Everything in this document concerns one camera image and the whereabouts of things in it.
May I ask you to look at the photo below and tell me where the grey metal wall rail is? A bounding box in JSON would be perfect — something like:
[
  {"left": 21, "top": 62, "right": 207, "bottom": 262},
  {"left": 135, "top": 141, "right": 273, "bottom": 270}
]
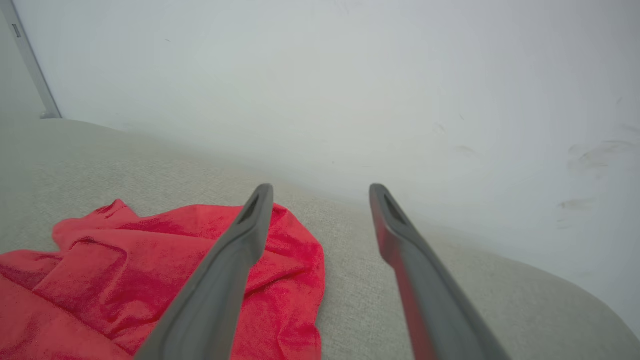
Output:
[{"left": 0, "top": 0, "right": 63, "bottom": 120}]

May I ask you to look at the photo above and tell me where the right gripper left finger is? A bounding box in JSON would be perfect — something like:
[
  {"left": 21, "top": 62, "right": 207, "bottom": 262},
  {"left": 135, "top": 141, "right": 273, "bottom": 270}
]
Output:
[{"left": 134, "top": 183, "right": 275, "bottom": 360}]

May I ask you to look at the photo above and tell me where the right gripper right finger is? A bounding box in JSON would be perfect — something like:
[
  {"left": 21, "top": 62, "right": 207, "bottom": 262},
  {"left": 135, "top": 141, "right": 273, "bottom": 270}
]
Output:
[{"left": 369, "top": 183, "right": 511, "bottom": 360}]

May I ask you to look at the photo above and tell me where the red and white basketball jersey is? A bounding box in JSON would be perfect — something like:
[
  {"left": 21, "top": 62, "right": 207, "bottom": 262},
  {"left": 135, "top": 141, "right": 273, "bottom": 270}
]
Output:
[{"left": 0, "top": 199, "right": 326, "bottom": 360}]

